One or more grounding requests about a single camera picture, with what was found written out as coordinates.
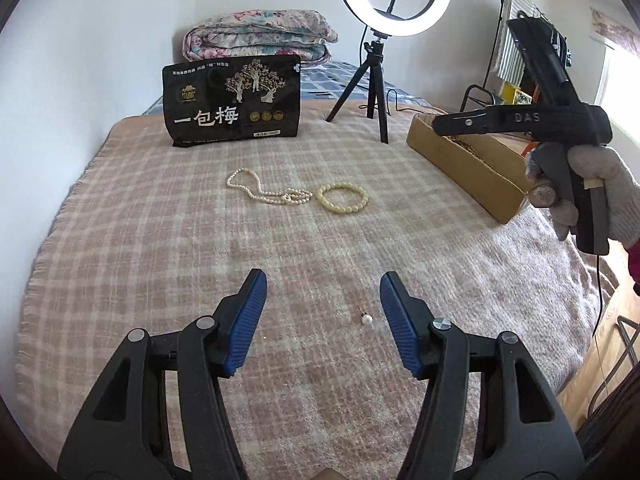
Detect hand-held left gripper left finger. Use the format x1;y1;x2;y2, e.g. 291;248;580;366
57;268;268;480

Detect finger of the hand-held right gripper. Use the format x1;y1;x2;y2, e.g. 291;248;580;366
432;106;503;137

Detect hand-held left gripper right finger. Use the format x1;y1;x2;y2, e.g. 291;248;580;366
379;271;587;480

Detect cardboard box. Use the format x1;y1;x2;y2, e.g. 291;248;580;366
406;112;538;225

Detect person's right hand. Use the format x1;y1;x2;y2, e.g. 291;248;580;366
525;144;640;256

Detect black metal shoe rack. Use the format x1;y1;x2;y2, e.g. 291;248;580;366
460;85;501;113

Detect yellow box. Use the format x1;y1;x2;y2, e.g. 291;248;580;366
499;82;533;106

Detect window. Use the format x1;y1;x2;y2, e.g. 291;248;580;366
597;40;640;136

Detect dark hanging clothes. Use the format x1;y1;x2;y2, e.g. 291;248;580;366
550;25;573;68

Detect striped towel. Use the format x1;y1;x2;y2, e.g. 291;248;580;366
492;0;543;86

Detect black tripod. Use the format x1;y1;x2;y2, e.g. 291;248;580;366
325;40;391;144

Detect floral curtain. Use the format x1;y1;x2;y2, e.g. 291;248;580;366
590;6;640;58

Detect black clothes rack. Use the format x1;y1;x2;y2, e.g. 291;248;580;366
482;0;571;111

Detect pink plaid blanket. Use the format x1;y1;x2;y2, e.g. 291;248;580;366
17;102;618;480

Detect blue patterned bed sheet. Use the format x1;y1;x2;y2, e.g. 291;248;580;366
142;60;433;116

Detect folded floral quilt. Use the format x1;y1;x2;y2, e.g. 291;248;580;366
182;8;339;63

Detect black snack bag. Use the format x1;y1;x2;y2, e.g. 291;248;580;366
161;54;302;148

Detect white pearl necklace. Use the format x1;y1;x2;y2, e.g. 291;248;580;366
226;169;312;207

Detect black ring light cable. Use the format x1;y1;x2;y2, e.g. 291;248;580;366
359;27;451;111

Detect yellow bead bracelet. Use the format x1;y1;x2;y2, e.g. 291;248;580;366
315;181;370;216

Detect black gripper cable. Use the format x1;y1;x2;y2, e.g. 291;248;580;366
590;252;613;401

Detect grey metal frame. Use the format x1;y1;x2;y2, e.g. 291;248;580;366
585;316;640;421

